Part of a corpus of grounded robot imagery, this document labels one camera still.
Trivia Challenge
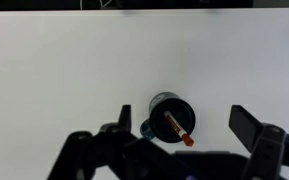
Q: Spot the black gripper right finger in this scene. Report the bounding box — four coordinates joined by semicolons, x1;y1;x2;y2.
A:
229;105;289;180

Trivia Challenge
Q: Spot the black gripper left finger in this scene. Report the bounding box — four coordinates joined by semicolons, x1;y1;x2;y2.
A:
47;105;171;180

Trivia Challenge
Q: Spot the red capped white marker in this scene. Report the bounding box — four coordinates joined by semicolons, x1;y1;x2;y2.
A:
164;111;194;147

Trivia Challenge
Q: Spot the dark teal ceramic mug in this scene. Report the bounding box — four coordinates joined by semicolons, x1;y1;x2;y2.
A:
140;92;196;147

